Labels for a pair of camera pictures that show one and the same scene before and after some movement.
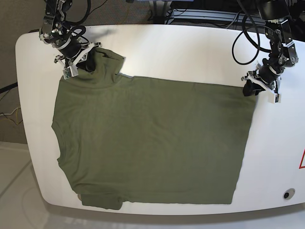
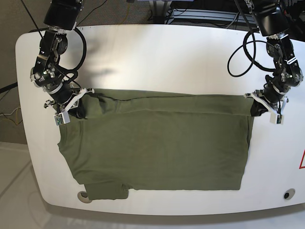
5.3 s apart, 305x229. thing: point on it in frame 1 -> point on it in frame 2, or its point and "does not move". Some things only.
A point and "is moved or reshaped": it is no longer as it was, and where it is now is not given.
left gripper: x=74 y=49 -> x=70 y=103
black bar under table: x=8 y=87 does not move
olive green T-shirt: x=128 y=139 is moved or reshaped
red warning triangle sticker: x=301 y=160 does not move
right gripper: x=267 y=78 -> x=259 y=95
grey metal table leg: x=159 y=9 does not move
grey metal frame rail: x=231 y=15 does not move
